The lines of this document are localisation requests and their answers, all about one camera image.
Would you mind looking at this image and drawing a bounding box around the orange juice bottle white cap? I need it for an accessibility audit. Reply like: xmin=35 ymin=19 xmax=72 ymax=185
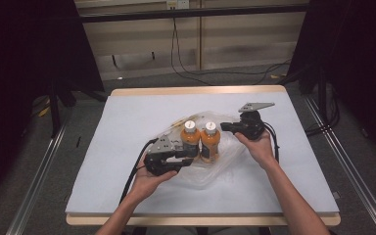
xmin=179 ymin=119 xmax=202 ymax=160
xmin=200 ymin=121 xmax=222 ymax=165

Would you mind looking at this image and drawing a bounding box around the clear plastic bag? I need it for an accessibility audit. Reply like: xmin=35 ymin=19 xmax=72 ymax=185
xmin=156 ymin=111 xmax=248 ymax=190

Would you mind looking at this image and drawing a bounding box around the black floor cable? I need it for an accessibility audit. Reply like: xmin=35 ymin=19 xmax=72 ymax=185
xmin=175 ymin=58 xmax=293 ymax=86

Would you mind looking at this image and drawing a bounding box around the person's right hand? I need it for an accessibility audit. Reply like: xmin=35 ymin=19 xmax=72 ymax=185
xmin=234 ymin=129 xmax=277 ymax=170

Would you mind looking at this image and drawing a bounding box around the black stand pole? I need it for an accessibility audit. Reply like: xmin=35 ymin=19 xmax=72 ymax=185
xmin=317 ymin=70 xmax=328 ymax=128

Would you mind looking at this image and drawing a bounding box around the metal floor rail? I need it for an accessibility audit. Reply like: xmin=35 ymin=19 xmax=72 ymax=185
xmin=303 ymin=94 xmax=376 ymax=235
xmin=5 ymin=111 xmax=73 ymax=235

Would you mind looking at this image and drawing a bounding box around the black hanging cable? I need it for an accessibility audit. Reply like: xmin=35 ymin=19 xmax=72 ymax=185
xmin=170 ymin=18 xmax=212 ymax=86

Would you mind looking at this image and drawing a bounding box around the white wall socket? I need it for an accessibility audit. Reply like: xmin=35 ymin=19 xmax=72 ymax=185
xmin=165 ymin=0 xmax=190 ymax=10

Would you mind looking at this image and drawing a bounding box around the black curtain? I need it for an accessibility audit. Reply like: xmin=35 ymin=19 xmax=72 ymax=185
xmin=287 ymin=0 xmax=376 ymax=165
xmin=0 ymin=0 xmax=106 ymax=210

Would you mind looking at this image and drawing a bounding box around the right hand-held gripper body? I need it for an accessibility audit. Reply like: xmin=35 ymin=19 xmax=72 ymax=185
xmin=238 ymin=102 xmax=275 ymax=141

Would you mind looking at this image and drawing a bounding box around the black horizontal bar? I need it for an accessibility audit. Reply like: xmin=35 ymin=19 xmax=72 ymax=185
xmin=77 ymin=4 xmax=309 ymax=24

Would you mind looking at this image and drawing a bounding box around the person's left hand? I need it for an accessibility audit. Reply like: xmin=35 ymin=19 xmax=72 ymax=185
xmin=128 ymin=162 xmax=179 ymax=204

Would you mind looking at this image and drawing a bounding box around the black cable bundle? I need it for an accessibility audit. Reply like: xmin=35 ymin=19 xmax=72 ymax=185
xmin=305 ymin=82 xmax=341 ymax=137

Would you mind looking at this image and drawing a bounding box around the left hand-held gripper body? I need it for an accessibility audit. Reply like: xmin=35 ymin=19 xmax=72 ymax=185
xmin=143 ymin=134 xmax=180 ymax=177

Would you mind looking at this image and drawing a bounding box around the white table mat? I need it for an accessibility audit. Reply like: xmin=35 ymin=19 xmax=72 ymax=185
xmin=65 ymin=92 xmax=340 ymax=215

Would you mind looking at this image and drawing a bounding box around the wooden table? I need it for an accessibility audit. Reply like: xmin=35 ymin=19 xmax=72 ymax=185
xmin=66 ymin=85 xmax=342 ymax=227

